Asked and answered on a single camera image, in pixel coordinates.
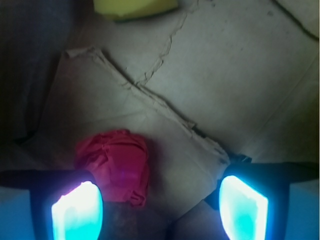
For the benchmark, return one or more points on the red paper ball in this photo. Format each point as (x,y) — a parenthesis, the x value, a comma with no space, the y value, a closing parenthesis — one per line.
(119,162)

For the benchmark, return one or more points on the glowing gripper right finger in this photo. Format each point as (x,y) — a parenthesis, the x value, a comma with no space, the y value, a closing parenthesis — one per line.
(269,201)

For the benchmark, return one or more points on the yellow sponge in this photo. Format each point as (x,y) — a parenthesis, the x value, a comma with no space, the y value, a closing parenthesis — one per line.
(122,10)

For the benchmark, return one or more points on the brown paper bag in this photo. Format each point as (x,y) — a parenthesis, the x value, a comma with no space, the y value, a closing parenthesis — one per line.
(204,84)

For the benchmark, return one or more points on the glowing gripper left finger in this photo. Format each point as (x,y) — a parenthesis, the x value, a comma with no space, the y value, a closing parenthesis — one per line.
(50,205)

